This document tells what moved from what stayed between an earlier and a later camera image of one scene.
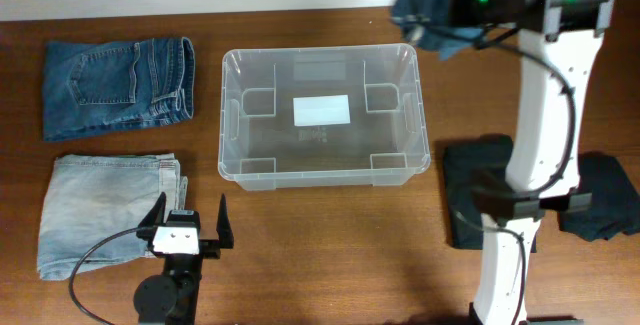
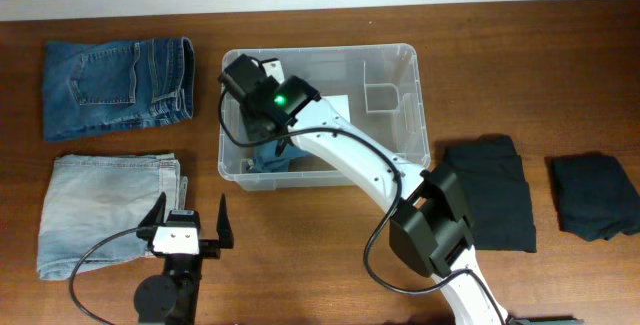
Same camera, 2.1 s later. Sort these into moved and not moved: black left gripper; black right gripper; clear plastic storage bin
Moved: black right gripper
Not moved: clear plastic storage bin; black left gripper
